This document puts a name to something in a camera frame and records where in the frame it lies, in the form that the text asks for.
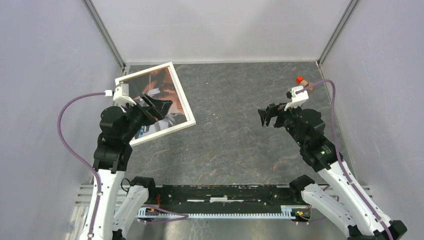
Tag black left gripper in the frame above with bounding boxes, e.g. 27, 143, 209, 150
120, 92, 172, 142

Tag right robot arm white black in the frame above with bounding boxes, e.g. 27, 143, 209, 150
257, 103, 408, 240

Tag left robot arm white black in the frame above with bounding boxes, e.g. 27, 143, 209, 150
79, 94, 173, 240

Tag red cube block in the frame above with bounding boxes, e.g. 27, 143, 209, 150
296, 76, 304, 84

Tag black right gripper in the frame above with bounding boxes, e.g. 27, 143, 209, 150
257, 99, 307, 147

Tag printed photo with white border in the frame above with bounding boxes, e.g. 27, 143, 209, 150
125, 68, 187, 140

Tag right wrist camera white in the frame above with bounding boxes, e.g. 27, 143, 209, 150
284, 85, 309, 111

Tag aluminium rail with comb strip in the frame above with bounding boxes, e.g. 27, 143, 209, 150
76, 179, 374, 228

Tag rectangular wooden block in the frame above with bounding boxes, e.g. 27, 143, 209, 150
307, 82, 314, 92

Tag light wooden picture frame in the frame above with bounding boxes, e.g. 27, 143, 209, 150
114, 62, 196, 147

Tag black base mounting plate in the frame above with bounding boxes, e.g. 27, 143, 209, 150
137, 184, 312, 216

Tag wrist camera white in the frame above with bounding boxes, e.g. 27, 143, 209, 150
104, 83, 136, 107
284, 85, 309, 111

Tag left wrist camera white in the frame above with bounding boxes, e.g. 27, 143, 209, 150
104, 83, 136, 107

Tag small wooden cube block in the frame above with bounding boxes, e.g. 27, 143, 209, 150
299, 80, 310, 88

